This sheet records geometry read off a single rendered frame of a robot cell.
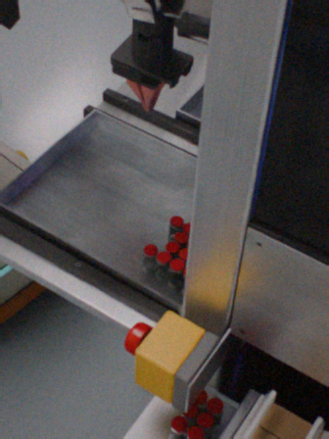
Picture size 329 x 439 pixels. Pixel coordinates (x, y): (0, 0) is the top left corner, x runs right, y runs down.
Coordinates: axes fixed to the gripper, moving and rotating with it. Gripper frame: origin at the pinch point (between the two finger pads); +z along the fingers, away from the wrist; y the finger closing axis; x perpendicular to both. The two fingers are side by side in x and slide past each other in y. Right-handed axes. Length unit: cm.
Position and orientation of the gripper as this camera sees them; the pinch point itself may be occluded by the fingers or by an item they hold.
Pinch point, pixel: (150, 105)
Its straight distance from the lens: 118.8
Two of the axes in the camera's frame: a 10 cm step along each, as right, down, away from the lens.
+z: -0.5, 6.4, 7.7
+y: 8.7, 4.0, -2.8
